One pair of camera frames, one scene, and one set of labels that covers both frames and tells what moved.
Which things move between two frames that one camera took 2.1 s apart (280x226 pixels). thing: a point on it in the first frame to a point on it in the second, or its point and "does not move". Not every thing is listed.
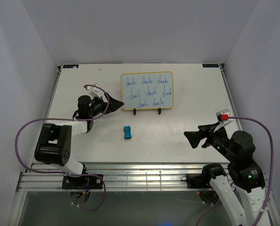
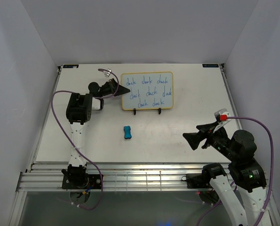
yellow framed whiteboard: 147,90 does not move
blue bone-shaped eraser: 127,134 does not move
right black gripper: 194,137 does not move
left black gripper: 114,105 to 122,90
